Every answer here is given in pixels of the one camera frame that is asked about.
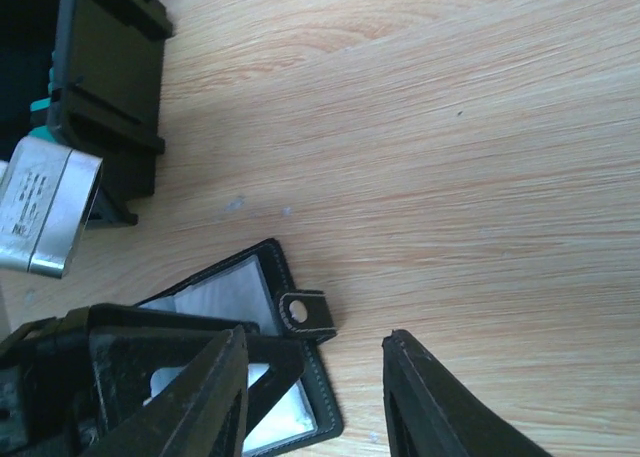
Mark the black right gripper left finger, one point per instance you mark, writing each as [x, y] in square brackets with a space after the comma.
[167, 392]

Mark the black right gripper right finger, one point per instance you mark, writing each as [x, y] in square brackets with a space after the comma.
[431, 413]

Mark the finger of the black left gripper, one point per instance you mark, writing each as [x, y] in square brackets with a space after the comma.
[49, 401]

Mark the black leather card holder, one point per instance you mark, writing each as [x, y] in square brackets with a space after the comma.
[256, 285]

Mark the teal card stack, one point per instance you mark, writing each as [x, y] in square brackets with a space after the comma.
[39, 113]

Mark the black card bin right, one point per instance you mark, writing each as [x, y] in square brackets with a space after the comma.
[108, 62]

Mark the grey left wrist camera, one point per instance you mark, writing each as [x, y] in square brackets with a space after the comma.
[47, 193]

